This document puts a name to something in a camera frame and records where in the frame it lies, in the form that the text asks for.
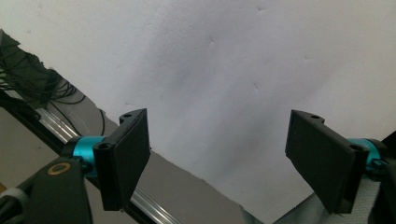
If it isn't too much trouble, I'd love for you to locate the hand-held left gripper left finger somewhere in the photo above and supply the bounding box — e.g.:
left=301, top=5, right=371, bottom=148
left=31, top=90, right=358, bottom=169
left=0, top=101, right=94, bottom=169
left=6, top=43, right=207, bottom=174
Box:
left=72, top=107, right=152, bottom=212

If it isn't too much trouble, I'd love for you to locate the black cable bundle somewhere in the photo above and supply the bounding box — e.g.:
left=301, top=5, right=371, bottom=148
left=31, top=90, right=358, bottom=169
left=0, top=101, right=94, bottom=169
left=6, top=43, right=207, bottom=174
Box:
left=0, top=29, right=106, bottom=135

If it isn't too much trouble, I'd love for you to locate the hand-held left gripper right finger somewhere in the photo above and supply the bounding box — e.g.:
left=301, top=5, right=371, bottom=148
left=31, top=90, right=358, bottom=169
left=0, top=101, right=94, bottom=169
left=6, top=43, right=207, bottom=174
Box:
left=284, top=108, right=388, bottom=216

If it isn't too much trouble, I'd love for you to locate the aluminium frame rail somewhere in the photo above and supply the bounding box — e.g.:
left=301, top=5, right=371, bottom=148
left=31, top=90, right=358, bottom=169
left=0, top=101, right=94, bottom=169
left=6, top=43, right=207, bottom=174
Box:
left=0, top=89, right=183, bottom=224

